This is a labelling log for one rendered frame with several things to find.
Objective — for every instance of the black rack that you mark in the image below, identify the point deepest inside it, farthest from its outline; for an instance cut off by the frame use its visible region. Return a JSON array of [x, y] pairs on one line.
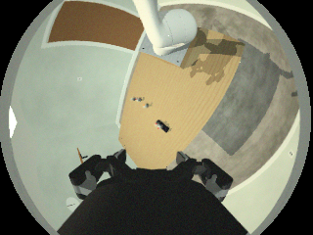
[[165, 128]]

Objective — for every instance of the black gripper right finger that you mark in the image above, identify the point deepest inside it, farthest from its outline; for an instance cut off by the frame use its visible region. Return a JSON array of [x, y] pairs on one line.
[[214, 178]]

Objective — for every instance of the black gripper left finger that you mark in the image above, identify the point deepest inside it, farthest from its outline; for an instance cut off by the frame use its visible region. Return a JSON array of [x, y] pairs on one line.
[[85, 177]]

